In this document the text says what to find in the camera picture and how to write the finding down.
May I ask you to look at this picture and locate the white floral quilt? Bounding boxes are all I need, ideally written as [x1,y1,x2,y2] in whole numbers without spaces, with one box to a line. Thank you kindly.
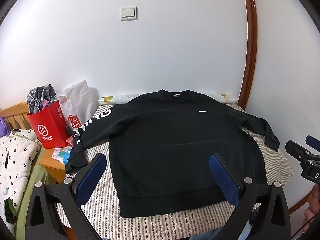
[0,129,42,230]

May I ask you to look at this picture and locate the printed rolled mat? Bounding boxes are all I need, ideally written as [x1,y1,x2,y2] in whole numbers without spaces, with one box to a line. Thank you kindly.
[98,93,237,105]

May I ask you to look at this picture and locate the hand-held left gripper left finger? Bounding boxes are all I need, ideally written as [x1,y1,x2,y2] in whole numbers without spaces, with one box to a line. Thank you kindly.
[25,153,108,240]

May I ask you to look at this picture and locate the black sweatshirt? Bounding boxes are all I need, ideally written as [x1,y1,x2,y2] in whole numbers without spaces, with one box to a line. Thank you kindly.
[64,89,280,218]

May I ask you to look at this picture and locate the green bed sheet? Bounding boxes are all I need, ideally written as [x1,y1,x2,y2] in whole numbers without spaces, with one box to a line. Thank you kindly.
[15,162,60,240]

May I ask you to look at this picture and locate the wooden nightstand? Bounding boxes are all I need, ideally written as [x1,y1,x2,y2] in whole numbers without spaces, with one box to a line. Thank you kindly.
[39,140,75,184]

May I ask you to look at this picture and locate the wooden door frame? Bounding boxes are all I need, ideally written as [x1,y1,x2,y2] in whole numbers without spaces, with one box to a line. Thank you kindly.
[237,0,258,110]

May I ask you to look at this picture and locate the striped bed cover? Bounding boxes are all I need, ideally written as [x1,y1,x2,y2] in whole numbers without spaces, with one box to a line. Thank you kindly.
[55,102,295,240]

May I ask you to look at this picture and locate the black cable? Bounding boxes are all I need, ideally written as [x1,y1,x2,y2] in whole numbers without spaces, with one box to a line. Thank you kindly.
[301,214,317,234]

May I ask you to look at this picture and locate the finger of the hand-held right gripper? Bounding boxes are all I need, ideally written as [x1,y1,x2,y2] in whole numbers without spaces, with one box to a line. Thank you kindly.
[285,140,312,161]
[305,135,320,153]

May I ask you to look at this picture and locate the plaid cloth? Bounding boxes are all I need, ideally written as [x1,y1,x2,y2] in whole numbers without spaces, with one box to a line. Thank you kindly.
[27,84,58,115]

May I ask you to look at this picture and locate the wooden headboard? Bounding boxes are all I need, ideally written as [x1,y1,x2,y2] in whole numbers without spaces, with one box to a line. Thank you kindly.
[0,102,32,133]

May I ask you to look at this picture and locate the white light switch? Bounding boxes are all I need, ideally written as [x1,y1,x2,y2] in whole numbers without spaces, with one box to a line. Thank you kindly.
[120,7,138,22]

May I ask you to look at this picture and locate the person's right hand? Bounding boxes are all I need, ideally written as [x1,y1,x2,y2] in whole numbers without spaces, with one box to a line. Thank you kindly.
[304,184,320,230]

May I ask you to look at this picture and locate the wooden bed rail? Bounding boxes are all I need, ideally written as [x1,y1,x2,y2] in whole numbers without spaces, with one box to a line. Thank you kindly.
[287,184,316,215]

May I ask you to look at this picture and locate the purple cloth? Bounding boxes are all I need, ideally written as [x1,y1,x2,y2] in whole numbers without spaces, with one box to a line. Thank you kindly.
[0,116,12,138]

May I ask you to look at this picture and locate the red paper bag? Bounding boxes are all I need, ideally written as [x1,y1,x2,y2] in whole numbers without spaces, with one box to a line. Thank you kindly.
[27,99,72,149]

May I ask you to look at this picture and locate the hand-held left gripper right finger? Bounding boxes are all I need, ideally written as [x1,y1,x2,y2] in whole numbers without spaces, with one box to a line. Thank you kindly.
[209,153,292,240]

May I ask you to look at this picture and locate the white plastic bag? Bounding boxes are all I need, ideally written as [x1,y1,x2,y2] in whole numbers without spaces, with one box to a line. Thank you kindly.
[58,80,95,138]

